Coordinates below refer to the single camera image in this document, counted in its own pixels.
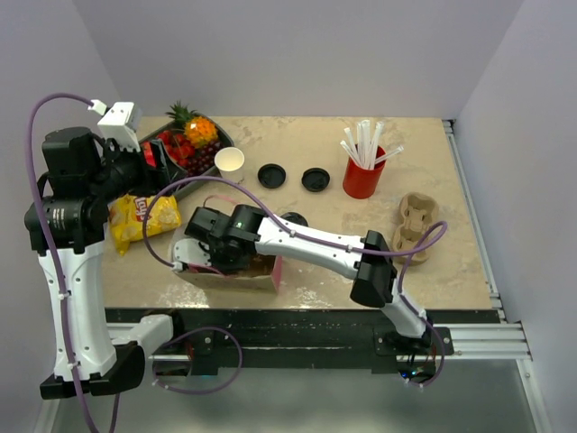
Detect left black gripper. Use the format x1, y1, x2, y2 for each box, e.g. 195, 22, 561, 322
89, 135, 188, 203

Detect brown paper bag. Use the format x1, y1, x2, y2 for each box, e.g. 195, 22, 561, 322
172, 204, 282, 293

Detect black cup lid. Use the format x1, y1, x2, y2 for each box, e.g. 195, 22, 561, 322
257, 163, 287, 189
301, 167, 331, 193
281, 212, 308, 226

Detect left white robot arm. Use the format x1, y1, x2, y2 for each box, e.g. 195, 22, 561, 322
24, 127, 187, 400

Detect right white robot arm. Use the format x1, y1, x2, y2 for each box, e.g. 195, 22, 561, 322
172, 205, 434, 355

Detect purple grape bunch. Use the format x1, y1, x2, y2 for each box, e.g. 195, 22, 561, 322
178, 141, 221, 176

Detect yellow chips bag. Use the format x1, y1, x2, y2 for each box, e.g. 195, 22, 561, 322
108, 193, 182, 257

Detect grey fruit tray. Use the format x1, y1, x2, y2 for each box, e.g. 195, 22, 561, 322
138, 114, 234, 180

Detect red straw holder cup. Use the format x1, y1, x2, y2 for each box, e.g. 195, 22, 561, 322
343, 158, 386, 199

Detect white wrapped straws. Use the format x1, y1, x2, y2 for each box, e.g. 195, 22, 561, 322
340, 119, 404, 170

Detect cardboard cup carrier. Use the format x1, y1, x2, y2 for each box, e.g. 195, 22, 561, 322
389, 192, 439, 252

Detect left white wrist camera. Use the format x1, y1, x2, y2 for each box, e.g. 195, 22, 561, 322
87, 99, 142, 152

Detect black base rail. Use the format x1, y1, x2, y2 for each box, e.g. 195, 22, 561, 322
105, 308, 501, 376

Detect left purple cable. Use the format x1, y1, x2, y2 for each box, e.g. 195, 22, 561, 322
27, 92, 244, 433

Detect purple cable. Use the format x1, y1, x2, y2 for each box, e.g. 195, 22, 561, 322
27, 92, 244, 433
142, 175, 450, 388

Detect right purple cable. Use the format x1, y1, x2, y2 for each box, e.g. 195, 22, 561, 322
142, 175, 450, 388

